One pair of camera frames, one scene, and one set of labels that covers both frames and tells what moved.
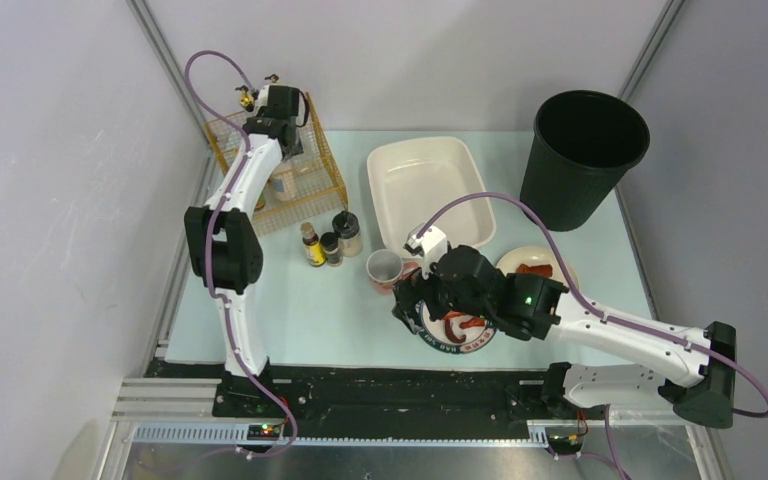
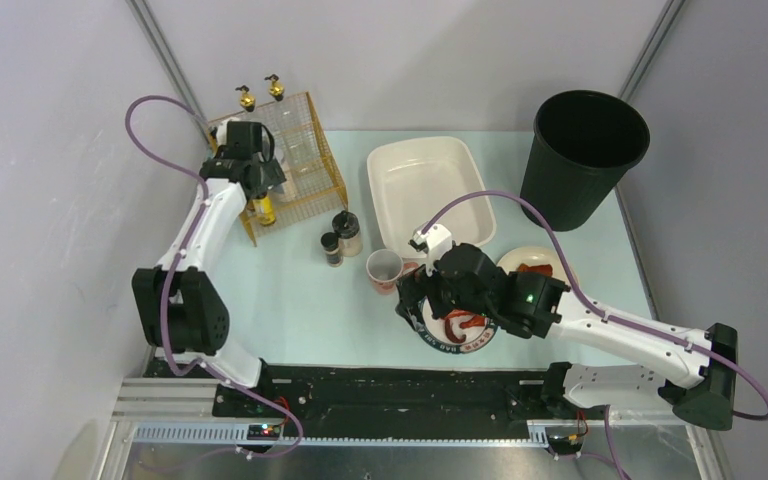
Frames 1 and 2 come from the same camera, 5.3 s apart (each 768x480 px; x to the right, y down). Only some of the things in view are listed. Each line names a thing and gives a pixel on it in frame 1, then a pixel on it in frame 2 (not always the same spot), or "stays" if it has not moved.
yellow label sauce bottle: x=313 y=246 to x=264 y=210
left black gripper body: x=269 y=126 to x=272 y=174
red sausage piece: x=545 y=269 stays
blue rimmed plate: x=457 y=332 stays
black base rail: x=372 y=394 stays
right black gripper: x=420 y=295 stays
